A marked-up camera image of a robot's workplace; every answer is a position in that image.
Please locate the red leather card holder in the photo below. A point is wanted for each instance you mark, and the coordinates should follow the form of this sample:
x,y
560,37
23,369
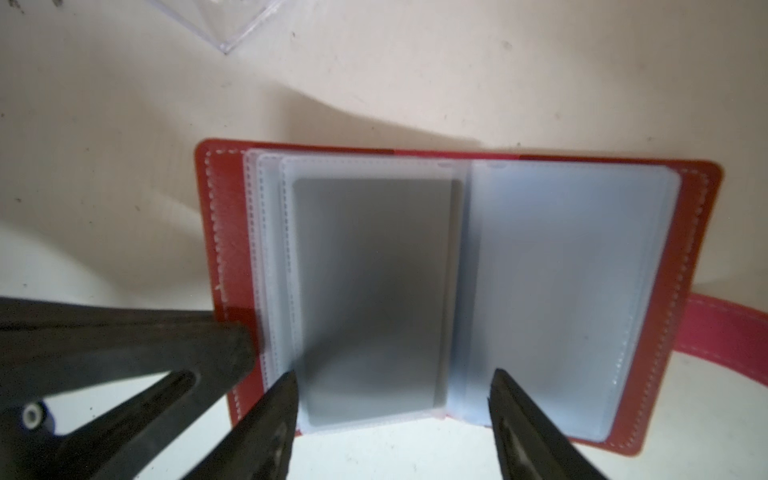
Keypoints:
x,y
571,274

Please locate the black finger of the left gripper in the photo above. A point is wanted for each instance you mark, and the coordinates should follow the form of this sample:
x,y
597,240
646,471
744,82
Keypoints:
x,y
50,348

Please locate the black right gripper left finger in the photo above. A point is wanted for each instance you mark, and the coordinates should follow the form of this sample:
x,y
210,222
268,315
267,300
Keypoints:
x,y
260,444

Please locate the clear plastic organizer box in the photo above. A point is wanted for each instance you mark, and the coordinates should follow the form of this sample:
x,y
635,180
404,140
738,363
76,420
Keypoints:
x,y
224,24

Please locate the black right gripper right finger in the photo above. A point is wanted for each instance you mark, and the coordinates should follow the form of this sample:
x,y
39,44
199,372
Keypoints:
x,y
528,444

